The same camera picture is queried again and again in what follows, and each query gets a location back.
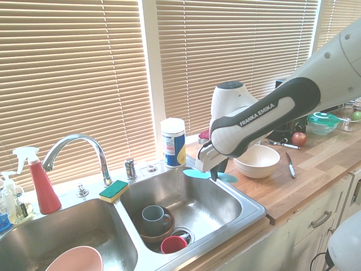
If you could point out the metal sink drain strainer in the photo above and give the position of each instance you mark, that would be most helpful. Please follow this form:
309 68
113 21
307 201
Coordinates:
190 233

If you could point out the pink plastic bowl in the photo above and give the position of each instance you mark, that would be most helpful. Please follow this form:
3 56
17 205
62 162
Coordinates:
81 258

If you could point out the dark wooden bowl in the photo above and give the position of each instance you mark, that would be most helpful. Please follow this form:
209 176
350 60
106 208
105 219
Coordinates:
158 237

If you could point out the chrome side sprayer knob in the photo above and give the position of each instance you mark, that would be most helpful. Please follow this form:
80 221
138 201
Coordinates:
82 190

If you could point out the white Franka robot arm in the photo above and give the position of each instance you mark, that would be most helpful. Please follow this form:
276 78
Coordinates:
282 113

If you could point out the chrome gooseneck faucet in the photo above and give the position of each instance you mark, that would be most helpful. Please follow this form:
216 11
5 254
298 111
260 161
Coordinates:
93 141

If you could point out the small glass jar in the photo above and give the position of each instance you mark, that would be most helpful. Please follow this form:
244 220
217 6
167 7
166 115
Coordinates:
24 210

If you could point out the narrow beige window blind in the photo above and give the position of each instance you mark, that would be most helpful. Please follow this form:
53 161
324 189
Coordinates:
335 19

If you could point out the clear glass dish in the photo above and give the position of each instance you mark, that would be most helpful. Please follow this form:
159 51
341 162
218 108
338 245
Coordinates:
345 122

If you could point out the green and yellow sponge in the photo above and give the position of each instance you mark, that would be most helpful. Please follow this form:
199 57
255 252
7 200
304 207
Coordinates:
114 190

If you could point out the red spray bottle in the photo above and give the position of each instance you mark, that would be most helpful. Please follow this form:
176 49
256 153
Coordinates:
45 192

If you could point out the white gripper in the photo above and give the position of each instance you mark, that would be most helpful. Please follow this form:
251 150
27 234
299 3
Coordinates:
207 159

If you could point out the metal peeler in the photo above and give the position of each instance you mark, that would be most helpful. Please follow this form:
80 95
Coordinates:
287 145

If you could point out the stainless steel double sink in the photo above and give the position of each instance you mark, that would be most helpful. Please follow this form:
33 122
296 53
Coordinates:
197 197

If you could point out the red apple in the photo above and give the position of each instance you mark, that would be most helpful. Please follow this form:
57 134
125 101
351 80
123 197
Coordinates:
299 139

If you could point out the blue white cleaner canister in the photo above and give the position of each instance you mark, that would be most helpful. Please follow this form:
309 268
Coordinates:
172 144

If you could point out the clear soap pump bottle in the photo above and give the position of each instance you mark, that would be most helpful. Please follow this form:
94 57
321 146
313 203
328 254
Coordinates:
8 200

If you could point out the white ceramic bowl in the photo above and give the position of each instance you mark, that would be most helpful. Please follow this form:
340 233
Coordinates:
255 165

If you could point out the chrome sink hole cap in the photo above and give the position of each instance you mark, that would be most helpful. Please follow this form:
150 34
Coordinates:
151 168

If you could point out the grey ceramic mug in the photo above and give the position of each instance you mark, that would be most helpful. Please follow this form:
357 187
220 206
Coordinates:
153 223

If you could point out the red ceramic mug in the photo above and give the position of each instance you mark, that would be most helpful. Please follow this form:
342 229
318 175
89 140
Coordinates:
172 245

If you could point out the wide beige window blind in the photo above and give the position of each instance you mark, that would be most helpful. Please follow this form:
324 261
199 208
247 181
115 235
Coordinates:
70 70
225 42

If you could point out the green-lidded food container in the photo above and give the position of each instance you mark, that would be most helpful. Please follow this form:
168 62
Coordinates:
323 122

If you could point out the small steel paring knife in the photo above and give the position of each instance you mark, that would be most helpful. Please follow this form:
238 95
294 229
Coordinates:
291 168

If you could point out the green apple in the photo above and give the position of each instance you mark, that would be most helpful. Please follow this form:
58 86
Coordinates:
357 115

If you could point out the red white kitchen gadget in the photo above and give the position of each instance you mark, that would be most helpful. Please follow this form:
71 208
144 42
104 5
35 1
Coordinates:
203 137

